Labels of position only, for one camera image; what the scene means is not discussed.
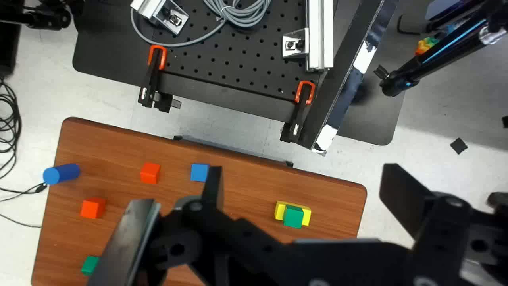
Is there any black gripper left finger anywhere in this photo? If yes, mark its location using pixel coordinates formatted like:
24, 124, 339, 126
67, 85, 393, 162
89, 166, 288, 286

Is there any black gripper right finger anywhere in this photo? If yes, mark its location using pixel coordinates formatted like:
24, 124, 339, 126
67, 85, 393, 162
380, 162, 508, 286

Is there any blue wooden cube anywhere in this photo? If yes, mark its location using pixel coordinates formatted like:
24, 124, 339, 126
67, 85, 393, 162
189, 162, 212, 185

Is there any orange wooden cube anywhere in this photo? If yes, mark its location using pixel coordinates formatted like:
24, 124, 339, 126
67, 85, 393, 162
80, 197, 108, 221

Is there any orange wooden wedge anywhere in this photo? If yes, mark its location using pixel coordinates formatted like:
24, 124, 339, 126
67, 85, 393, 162
139, 162, 162, 186

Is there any yellow rectangular wooden block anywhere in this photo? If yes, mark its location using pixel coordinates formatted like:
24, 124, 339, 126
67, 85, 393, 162
273, 201, 313, 229

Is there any small black square pad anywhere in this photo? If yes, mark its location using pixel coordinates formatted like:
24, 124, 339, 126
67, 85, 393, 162
450, 137, 470, 156

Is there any black orange bar clamp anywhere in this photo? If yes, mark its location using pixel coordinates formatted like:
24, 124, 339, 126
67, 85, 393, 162
280, 80, 318, 147
137, 43, 183, 115

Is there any black perforated breadboard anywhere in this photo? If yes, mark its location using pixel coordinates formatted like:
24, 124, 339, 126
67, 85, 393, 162
72, 0, 405, 148

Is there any blue wooden cylinder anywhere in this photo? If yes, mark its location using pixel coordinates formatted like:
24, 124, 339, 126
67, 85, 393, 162
42, 162, 83, 188

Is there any small multicoloured object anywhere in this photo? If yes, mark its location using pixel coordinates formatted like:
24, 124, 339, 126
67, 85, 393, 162
415, 35, 440, 58

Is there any black tripod with blue stripe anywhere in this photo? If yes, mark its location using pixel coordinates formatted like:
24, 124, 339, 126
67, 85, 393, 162
378, 0, 508, 99

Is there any black equipment piece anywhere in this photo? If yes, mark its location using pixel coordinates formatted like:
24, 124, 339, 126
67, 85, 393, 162
0, 0, 73, 32

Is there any dark box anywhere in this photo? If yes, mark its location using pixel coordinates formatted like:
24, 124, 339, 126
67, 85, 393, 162
0, 23, 23, 81

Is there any aluminium corner bracket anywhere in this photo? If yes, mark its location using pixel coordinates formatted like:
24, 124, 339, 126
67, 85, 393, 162
281, 29, 310, 59

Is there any grey cable bundle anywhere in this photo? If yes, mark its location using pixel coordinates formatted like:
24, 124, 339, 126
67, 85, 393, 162
129, 0, 273, 50

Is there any aluminium extrusion piece with bracket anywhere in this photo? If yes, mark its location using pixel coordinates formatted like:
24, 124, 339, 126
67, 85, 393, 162
129, 0, 191, 37

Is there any aluminium extrusion rail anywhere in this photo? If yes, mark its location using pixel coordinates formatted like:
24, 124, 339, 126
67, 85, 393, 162
305, 0, 337, 72

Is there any thin grey cable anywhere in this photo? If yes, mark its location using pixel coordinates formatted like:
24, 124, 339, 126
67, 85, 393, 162
0, 181, 48, 231

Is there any black floor cable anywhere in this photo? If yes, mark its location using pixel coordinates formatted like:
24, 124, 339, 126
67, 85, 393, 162
0, 78, 24, 181

